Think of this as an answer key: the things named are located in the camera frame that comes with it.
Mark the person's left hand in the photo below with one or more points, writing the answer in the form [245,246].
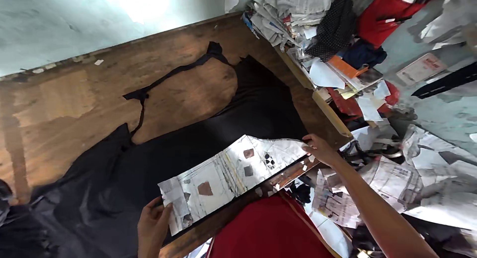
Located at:
[153,228]

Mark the person's right hand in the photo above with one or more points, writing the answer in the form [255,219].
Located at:
[323,150]

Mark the person's right thumb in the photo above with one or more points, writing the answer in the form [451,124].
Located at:
[310,150]

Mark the person's left thumb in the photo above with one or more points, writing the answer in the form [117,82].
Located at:
[167,214]

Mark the person's left fingers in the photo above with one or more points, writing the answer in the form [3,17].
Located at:
[152,205]

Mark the person's right index finger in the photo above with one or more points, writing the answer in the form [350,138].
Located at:
[310,137]

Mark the white paper sewing pattern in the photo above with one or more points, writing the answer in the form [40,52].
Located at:
[220,176]

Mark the person's left forearm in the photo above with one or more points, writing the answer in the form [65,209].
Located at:
[148,253]

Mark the person's right forearm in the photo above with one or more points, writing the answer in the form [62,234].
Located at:
[376,202]

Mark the wooden shelf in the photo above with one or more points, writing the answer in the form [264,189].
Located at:
[331,112]

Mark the large black fabric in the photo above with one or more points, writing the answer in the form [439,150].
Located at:
[179,150]

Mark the white curved paper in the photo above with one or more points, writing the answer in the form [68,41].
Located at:
[325,75]

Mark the white rectangular paper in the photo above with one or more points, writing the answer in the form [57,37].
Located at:
[369,109]

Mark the orange box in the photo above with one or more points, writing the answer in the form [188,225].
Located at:
[344,67]

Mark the heap of papers and plastic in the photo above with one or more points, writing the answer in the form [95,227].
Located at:
[395,179]

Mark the red plastic bag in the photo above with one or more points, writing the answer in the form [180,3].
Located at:
[392,94]

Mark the navy blue cloth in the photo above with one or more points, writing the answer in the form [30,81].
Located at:
[363,55]

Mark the black polka dot cloth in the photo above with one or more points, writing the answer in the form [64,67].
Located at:
[335,27]

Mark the white card with red print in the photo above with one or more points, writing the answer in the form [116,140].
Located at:
[421,69]

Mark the stack of folded newspapers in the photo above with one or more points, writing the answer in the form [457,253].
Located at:
[298,6]

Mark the dark crumpled cloth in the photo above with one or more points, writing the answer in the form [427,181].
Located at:
[20,232]

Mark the red hanging garment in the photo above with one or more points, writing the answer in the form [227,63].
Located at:
[384,16]

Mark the small white paper scrap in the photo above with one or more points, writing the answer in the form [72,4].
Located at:
[98,62]

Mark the translucent hanging plastic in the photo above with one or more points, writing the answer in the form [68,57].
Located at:
[452,19]

